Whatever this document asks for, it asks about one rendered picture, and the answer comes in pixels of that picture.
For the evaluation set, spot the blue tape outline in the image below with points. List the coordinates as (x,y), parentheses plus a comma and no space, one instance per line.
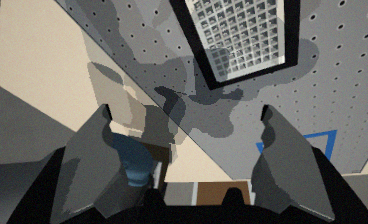
(330,142)

